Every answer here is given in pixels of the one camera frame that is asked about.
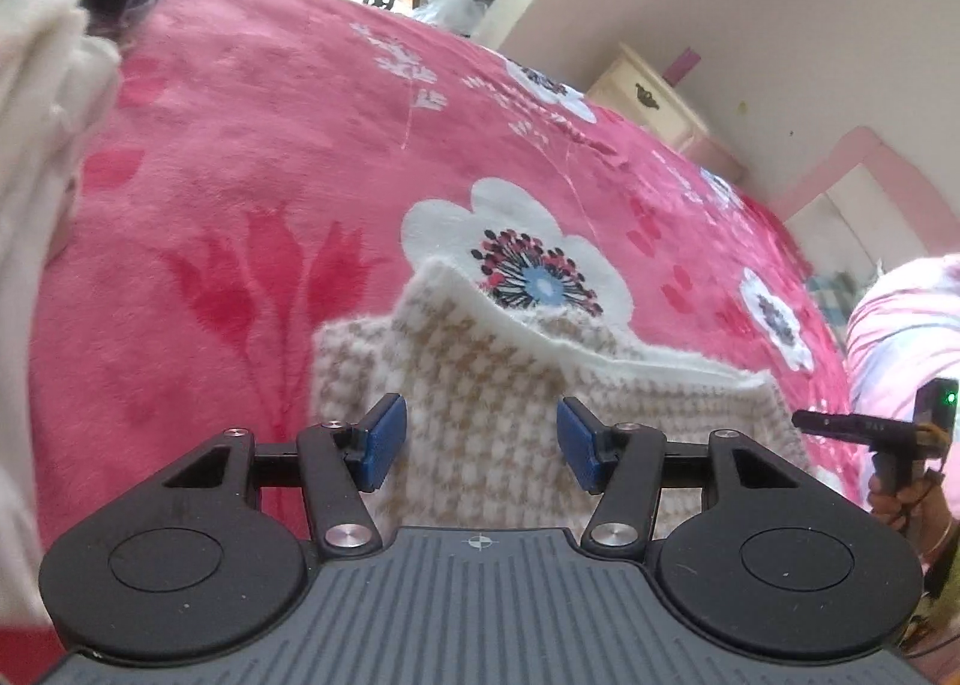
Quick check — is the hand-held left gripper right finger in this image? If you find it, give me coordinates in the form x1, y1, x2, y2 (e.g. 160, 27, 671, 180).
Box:
556, 396, 805, 562

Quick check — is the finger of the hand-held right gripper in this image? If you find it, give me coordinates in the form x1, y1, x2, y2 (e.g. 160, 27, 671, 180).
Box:
792, 410, 920, 444

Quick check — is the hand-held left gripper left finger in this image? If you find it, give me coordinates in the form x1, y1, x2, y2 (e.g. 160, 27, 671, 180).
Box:
161, 392, 408, 558

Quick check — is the beige houndstooth coat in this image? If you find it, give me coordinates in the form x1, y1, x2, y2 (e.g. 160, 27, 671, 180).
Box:
309, 256, 817, 543

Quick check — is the person's right hand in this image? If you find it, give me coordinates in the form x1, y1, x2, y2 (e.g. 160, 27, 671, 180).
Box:
868, 464, 958, 566

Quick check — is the red floral blanket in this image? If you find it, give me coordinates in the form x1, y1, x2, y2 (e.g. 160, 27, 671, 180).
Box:
26, 0, 871, 551

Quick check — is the cream nightstand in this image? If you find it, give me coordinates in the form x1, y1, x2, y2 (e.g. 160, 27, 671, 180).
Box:
583, 42, 712, 148

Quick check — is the white plastic bag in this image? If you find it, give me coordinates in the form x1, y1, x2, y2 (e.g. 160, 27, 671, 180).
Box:
414, 0, 492, 34

